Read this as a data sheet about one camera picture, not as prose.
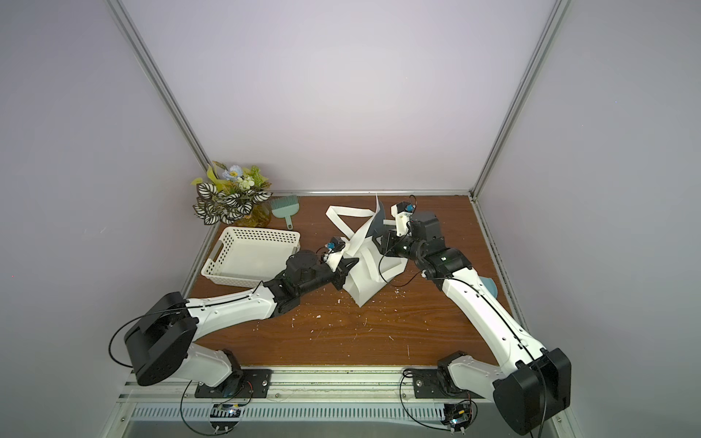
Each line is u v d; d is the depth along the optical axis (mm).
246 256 1011
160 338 433
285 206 1177
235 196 838
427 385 726
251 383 726
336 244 671
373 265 759
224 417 717
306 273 621
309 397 725
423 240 558
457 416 698
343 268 701
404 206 672
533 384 371
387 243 654
